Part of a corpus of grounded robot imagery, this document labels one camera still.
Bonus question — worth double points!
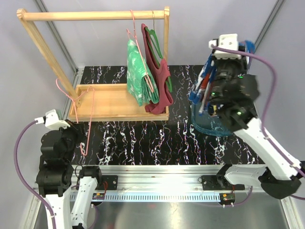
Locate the pink wire hanger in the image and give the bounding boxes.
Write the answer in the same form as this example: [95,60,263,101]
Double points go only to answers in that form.
[55,78,95,156]
[130,10,154,93]

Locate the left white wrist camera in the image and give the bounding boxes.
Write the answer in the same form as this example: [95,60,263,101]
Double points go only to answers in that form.
[34,109,71,131]

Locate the aluminium mounting rail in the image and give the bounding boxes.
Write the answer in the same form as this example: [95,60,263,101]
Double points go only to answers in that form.
[32,164,293,202]

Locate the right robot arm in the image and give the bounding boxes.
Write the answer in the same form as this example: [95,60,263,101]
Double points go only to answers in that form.
[203,56,305,199]

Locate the blue patterned trousers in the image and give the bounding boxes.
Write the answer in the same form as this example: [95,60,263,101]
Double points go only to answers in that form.
[189,39,255,117]

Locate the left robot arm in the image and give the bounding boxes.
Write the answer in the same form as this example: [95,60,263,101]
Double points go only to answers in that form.
[36,119,103,229]

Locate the maroon tank top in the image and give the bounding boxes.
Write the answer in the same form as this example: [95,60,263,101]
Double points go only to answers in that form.
[141,23,173,115]

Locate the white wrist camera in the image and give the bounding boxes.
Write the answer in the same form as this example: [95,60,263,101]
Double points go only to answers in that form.
[208,33,242,60]
[34,109,71,131]

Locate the green plastic hanger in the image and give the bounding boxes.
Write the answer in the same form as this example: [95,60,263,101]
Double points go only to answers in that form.
[145,22,173,92]

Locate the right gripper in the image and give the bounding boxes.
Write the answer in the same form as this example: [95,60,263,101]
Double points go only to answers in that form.
[210,47,249,103]

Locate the green white patterned trousers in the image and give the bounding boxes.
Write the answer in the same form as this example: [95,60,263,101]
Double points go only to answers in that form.
[127,39,159,106]

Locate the blue transparent plastic basin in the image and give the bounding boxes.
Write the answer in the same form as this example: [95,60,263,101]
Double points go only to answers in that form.
[191,102,232,136]

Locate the wooden clothes rack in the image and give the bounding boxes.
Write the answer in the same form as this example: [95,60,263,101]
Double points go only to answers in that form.
[17,6,170,122]

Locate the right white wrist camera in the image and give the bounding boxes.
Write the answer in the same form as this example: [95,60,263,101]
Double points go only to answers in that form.
[208,33,242,60]

